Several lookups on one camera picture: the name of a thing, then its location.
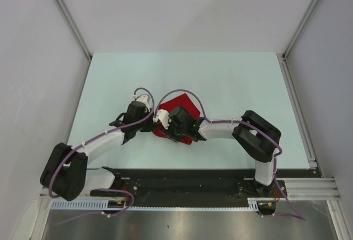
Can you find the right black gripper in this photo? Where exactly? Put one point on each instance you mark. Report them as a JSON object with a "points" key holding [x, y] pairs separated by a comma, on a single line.
{"points": [[169, 133]]}

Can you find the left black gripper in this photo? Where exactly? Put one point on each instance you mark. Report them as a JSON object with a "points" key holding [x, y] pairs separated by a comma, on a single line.
{"points": [[150, 126]]}

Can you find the red cloth napkin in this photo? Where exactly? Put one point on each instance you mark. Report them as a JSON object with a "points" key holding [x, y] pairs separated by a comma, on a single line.
{"points": [[183, 101]]}

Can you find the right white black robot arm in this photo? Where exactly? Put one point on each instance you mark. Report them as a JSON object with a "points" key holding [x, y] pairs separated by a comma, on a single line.
{"points": [[256, 136]]}

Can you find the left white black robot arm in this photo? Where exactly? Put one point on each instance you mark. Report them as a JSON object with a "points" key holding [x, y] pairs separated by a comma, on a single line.
{"points": [[65, 174]]}

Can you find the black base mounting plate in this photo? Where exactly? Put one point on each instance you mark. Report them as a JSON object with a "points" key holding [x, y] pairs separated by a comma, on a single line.
{"points": [[204, 200]]}

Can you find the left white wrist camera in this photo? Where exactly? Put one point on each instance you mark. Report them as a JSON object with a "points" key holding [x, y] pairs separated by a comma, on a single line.
{"points": [[143, 98]]}

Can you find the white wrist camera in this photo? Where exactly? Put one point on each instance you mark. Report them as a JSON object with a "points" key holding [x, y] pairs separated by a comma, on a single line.
{"points": [[162, 116], [143, 98]]}

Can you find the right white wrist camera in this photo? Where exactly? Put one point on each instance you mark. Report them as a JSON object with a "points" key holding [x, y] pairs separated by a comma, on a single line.
{"points": [[162, 116]]}

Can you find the right side aluminium rail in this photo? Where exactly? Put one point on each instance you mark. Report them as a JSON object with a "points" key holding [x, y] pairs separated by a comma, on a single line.
{"points": [[298, 112]]}

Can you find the aluminium rail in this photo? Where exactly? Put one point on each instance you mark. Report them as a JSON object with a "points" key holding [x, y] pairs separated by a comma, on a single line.
{"points": [[298, 112], [309, 186]]}

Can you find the front aluminium rail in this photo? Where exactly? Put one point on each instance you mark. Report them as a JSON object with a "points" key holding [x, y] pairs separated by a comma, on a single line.
{"points": [[309, 186]]}

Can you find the left aluminium frame post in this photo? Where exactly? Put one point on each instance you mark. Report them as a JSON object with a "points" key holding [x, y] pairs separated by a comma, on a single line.
{"points": [[77, 35]]}

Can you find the aluminium frame post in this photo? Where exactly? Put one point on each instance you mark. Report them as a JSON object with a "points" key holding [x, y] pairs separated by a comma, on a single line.
{"points": [[308, 13], [77, 35]]}

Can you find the right aluminium frame post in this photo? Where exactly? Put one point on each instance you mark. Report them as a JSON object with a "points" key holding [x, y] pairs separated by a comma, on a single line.
{"points": [[308, 13]]}

